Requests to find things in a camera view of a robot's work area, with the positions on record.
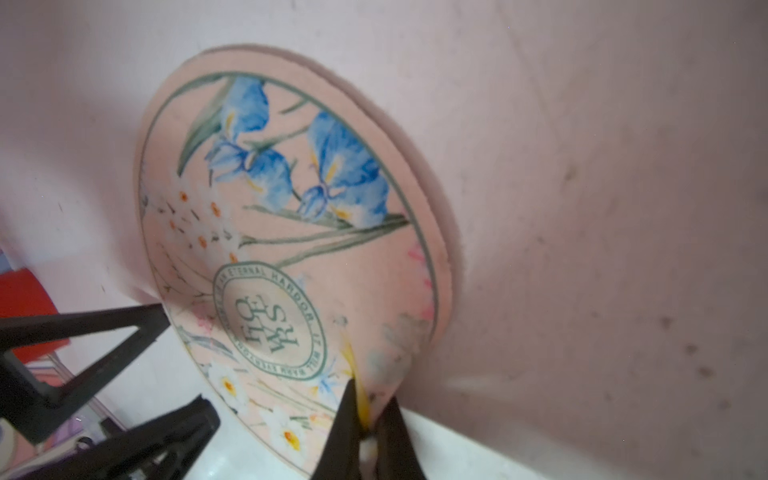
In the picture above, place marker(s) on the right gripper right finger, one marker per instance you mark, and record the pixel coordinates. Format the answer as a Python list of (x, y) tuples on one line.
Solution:
[(396, 458)]

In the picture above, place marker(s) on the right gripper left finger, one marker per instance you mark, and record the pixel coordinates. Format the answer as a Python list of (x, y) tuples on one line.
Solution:
[(340, 459)]

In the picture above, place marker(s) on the red plastic cup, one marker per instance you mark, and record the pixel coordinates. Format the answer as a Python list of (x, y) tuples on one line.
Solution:
[(23, 295)]

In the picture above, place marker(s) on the cream blue doodle coaster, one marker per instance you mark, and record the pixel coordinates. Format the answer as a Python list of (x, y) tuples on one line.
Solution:
[(294, 245)]

